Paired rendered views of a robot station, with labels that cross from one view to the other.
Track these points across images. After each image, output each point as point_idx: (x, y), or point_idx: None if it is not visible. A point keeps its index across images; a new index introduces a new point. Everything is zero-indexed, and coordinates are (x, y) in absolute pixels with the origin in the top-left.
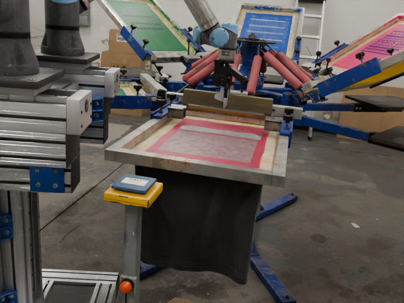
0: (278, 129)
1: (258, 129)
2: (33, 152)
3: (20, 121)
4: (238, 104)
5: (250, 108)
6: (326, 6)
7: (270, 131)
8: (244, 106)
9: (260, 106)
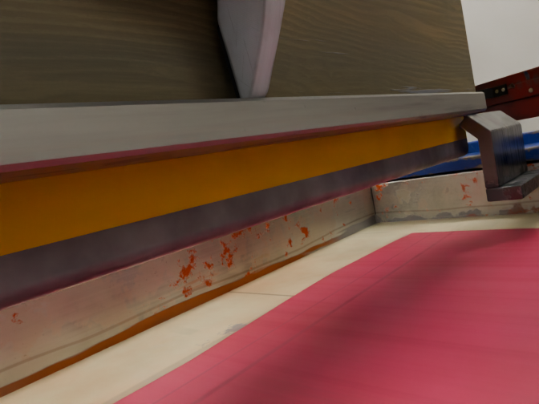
0: None
1: (423, 252)
2: None
3: None
4: (344, 41)
5: (411, 70)
6: None
7: (461, 229)
8: (377, 51)
9: (438, 42)
